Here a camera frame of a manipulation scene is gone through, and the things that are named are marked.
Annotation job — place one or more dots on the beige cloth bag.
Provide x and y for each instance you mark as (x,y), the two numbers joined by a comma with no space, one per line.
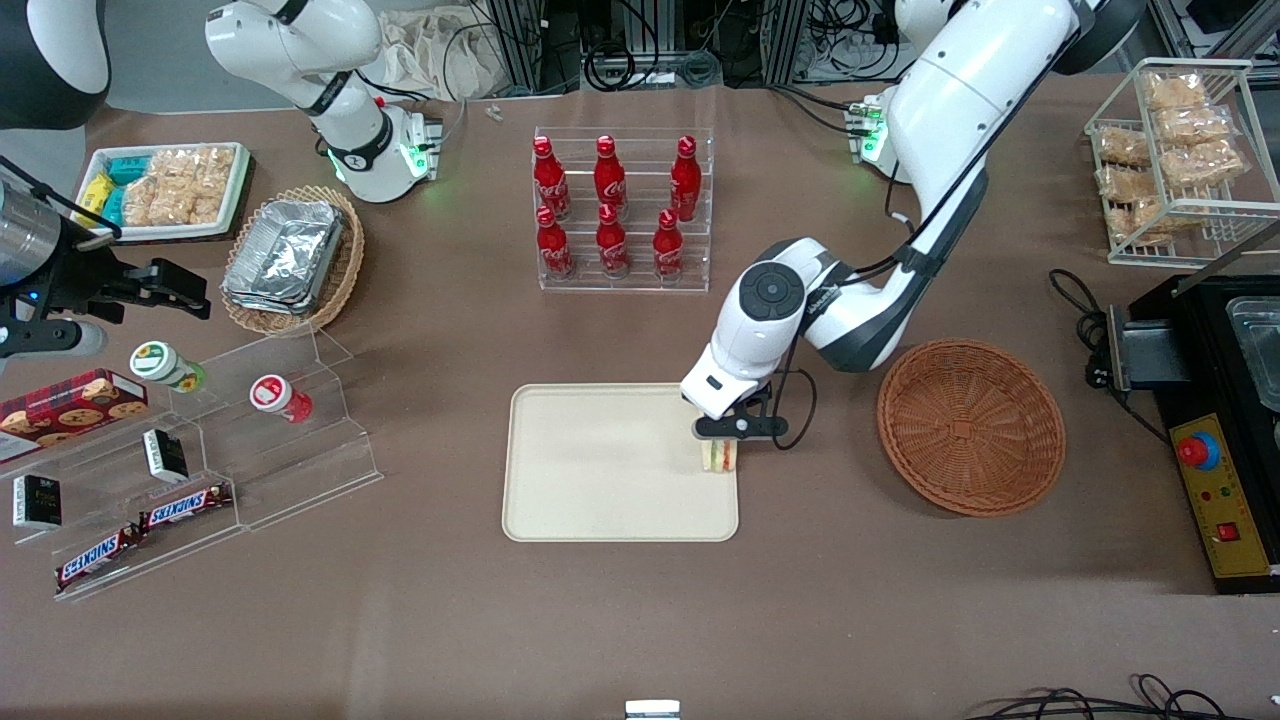
(430,55)

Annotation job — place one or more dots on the clear acrylic stepped shelf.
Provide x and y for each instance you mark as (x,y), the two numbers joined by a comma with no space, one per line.
(290,470)

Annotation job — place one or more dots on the small black box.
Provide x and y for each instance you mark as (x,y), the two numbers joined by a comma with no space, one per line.
(37,502)
(165,455)

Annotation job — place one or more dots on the black sealing machine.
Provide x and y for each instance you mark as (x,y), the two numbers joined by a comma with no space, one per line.
(1215,400)

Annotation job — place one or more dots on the cream plastic tray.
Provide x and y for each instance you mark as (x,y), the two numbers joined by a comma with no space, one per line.
(600,462)

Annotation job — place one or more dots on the clear tray in machine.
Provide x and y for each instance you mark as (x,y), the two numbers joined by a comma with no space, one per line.
(1260,350)

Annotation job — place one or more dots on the clear bag of crackers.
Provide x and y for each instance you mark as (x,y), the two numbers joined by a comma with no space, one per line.
(1195,125)
(1128,183)
(1140,222)
(1122,146)
(1175,92)
(1205,163)

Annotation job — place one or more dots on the green lidded drink cup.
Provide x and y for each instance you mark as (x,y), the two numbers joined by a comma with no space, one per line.
(160,363)

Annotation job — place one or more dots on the red cola bottle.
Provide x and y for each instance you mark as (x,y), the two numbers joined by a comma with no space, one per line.
(685,185)
(668,250)
(553,250)
(551,185)
(612,247)
(610,180)

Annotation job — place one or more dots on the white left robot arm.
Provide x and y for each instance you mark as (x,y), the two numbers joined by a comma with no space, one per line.
(950,110)

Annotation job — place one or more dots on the red lidded drink cup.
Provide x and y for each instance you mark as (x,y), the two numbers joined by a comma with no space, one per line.
(275,395)

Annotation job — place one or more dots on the snickers chocolate bar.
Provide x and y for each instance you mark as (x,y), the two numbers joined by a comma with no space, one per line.
(100,558)
(185,507)

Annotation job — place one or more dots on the aluminium foil tray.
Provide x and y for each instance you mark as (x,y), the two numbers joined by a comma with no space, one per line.
(285,252)

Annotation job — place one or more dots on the clear bags of rice crackers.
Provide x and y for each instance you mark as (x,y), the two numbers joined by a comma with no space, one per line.
(180,185)

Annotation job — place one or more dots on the white rectangular snack tray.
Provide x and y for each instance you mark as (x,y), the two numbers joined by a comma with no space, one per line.
(235,195)

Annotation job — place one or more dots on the yellow snack pack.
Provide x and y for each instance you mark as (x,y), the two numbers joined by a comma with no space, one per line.
(94,193)

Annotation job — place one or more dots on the triangular sandwich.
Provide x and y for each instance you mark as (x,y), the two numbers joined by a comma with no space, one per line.
(720,458)

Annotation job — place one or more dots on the aluminium profile frame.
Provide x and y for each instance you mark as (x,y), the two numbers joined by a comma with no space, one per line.
(525,45)
(785,40)

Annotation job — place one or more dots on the brown round wicker basket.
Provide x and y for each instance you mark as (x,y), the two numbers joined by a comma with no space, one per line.
(970,430)

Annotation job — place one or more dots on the red cookie box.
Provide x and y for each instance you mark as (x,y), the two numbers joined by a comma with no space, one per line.
(70,410)

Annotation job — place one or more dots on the teal snack pack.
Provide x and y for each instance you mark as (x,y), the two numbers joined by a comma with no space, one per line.
(128,168)
(112,205)

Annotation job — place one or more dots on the clear acrylic bottle rack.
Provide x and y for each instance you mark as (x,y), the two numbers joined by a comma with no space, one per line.
(640,270)

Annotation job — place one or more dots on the light oval wicker basket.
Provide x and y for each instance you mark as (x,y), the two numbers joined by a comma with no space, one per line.
(345,260)

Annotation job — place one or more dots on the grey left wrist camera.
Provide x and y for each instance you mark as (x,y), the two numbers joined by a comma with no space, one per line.
(760,428)

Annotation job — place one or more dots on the red emergency stop button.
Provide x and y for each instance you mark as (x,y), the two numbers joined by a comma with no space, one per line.
(1198,452)

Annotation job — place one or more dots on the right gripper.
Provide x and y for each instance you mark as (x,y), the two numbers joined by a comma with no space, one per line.
(82,283)

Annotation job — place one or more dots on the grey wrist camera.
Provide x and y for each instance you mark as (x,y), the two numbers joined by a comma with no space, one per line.
(760,428)
(55,340)

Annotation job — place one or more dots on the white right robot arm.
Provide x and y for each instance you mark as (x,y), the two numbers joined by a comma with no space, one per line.
(350,150)

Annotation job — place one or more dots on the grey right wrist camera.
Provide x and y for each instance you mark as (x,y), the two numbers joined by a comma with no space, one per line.
(55,340)

